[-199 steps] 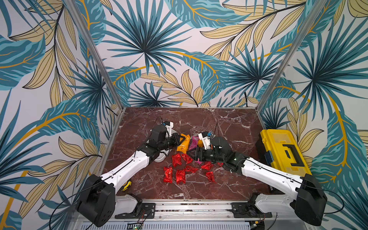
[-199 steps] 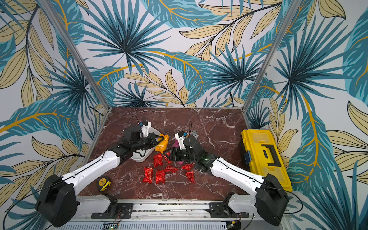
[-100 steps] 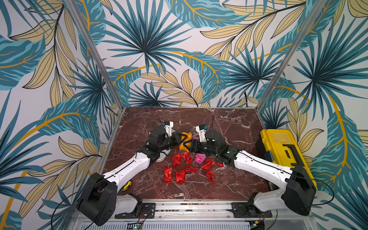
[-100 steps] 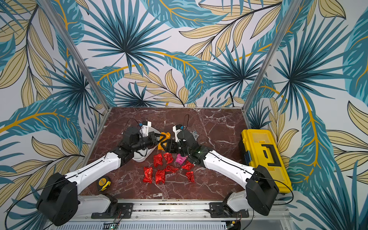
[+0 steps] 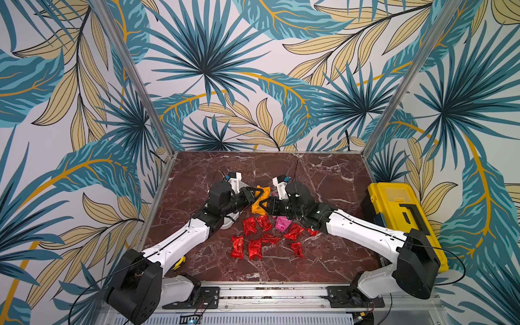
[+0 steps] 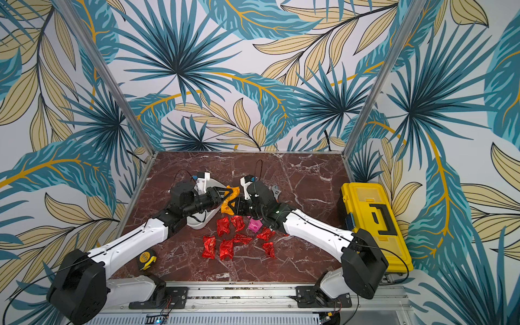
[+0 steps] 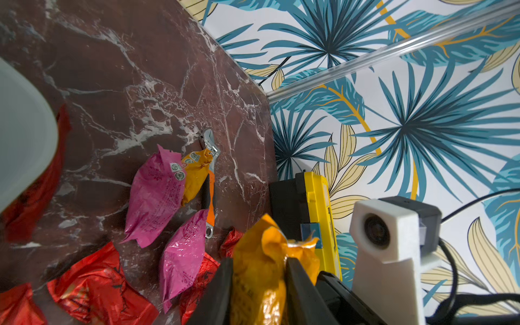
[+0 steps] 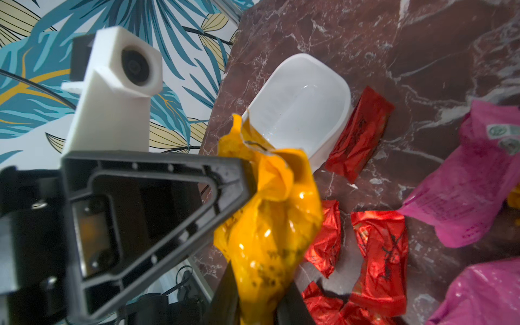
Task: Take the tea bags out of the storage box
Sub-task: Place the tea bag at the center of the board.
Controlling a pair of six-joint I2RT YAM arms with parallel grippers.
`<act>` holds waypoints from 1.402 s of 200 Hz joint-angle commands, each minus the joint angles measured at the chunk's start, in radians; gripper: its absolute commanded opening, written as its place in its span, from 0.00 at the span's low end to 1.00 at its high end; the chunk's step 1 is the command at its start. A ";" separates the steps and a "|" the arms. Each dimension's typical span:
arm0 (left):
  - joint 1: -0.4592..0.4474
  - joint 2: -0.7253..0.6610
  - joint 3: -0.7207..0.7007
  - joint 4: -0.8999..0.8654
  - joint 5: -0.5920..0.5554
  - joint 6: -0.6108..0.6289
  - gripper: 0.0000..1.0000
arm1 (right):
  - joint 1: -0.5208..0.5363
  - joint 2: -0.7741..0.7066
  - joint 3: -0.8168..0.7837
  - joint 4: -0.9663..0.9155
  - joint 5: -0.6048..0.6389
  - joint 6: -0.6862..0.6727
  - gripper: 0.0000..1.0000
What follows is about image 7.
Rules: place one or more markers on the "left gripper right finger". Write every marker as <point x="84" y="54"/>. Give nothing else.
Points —
<point x="304" y="303"/>

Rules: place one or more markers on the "small yellow tea bag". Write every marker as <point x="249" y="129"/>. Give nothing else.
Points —
<point x="197" y="165"/>

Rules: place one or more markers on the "white plastic storage box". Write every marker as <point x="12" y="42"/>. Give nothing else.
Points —
<point x="29" y="134"/>

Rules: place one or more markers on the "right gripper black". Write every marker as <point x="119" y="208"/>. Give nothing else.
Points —
<point x="346" y="307"/>

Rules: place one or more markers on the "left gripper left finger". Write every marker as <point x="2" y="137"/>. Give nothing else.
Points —
<point x="214" y="306"/>

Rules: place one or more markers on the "pink tea bag large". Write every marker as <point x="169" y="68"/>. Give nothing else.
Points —
<point x="182" y="258"/>

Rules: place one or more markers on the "red tea bag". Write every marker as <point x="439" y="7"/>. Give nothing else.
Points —
<point x="190" y="298"/>
<point x="21" y="216"/>
<point x="226" y="250"/>
<point x="95" y="291"/>
<point x="18" y="307"/>

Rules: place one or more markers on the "yellow black toolbox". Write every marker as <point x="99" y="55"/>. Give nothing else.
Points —
<point x="302" y="209"/>

